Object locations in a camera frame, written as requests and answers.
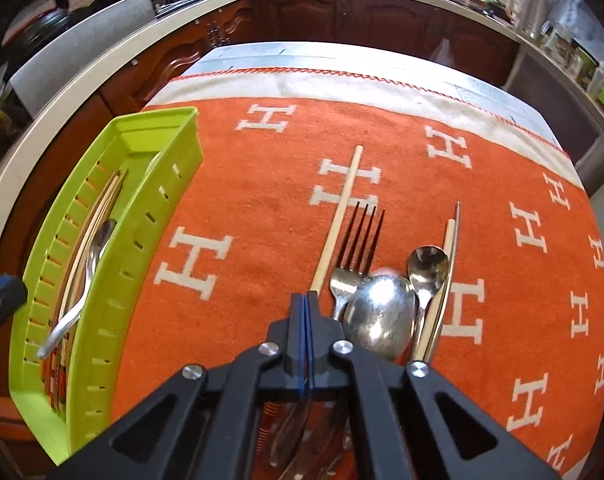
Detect white ceramic spoon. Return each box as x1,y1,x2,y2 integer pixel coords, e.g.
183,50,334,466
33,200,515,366
37,218,119,360

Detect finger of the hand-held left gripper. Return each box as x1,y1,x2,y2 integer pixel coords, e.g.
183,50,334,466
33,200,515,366
0,276,29,356

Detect steel electric kettle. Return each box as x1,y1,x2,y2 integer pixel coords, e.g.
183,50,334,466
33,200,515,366
502,0,537,26

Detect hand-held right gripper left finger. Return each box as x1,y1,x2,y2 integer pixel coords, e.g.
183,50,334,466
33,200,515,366
47,292,307,480

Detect beige kitchen countertop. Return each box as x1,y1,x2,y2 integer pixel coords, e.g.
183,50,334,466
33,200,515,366
0,0,604,271

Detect large steel spoon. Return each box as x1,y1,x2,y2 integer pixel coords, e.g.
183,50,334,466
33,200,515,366
343,275,417,361

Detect black pressure cooker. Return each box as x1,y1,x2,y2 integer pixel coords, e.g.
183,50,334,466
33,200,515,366
2,0,83,56

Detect wooden chopstick red bands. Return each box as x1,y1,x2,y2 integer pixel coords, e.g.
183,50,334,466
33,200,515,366
49,167,129,411
42,170,123,396

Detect pale blue tablecloth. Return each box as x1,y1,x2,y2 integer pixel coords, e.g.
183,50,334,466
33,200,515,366
192,42,547,126

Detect steel splash guard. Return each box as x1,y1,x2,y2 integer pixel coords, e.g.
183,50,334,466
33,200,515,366
9,0,155,116

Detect cream chopstick red striped end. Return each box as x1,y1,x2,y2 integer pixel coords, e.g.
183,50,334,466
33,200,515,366
413,218,457,361
422,201,462,363
259,146,365,456

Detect white plastic bag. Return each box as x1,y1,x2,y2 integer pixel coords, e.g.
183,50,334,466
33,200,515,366
429,37,455,66

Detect green plastic utensil tray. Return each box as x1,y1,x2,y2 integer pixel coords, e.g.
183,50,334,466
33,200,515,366
9,106,205,467

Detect grey metal cabinet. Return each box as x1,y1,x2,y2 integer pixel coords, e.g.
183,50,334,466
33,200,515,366
504,42,604,196

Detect small steel spoon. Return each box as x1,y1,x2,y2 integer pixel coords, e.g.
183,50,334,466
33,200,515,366
406,246,450,326

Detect steel fork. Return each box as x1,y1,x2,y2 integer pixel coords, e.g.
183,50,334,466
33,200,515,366
329,201,387,323

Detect orange printed blanket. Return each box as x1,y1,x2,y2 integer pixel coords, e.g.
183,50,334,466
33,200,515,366
109,67,604,476

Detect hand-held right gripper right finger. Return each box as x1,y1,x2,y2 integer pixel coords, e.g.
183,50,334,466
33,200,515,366
307,292,562,480

